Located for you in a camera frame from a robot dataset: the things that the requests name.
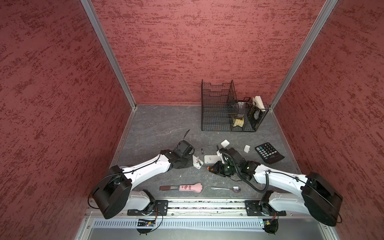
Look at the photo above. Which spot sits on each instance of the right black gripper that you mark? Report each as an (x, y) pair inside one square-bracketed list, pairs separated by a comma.
[(218, 168)]

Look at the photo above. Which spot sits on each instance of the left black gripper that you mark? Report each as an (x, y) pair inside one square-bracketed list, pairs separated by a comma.
[(189, 163)]

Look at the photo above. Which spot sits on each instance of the white air conditioner remote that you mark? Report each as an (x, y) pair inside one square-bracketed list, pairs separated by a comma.
[(197, 163)]

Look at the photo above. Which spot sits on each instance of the white battery cover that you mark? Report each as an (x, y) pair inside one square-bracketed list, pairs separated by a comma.
[(225, 143), (247, 148)]

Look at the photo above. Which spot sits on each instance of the orange black screwdriver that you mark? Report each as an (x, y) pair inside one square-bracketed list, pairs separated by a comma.
[(213, 169)]

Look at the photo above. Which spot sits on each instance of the grey white remote control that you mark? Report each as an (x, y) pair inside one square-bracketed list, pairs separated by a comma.
[(211, 159)]

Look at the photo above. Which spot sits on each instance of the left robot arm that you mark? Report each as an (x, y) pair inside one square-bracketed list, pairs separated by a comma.
[(114, 192)]

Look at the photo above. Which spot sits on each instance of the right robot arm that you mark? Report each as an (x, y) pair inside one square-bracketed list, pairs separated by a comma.
[(283, 192)]

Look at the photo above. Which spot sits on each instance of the metal spoon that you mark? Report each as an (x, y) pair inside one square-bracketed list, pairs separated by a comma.
[(235, 189)]

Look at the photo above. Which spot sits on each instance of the pink cat paw knife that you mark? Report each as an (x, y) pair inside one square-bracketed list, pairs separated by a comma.
[(196, 188)]

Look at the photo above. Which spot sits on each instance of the black calculator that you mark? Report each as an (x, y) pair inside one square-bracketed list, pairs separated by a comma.
[(268, 153)]

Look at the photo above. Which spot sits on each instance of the yellow sponge in basket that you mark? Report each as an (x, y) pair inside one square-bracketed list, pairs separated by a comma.
[(238, 122)]

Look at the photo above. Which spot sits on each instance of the white papers in basket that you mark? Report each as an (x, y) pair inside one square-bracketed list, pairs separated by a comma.
[(258, 103)]

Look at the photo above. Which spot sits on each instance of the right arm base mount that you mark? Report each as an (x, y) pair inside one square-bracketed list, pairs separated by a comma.
[(257, 209)]

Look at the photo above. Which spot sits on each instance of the aluminium front rail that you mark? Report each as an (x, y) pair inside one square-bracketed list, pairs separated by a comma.
[(176, 207)]

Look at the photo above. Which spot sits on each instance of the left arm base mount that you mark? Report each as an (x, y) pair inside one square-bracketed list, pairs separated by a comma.
[(155, 208)]

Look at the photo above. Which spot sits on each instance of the black wire basket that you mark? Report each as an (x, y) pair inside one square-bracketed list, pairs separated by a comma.
[(220, 106)]

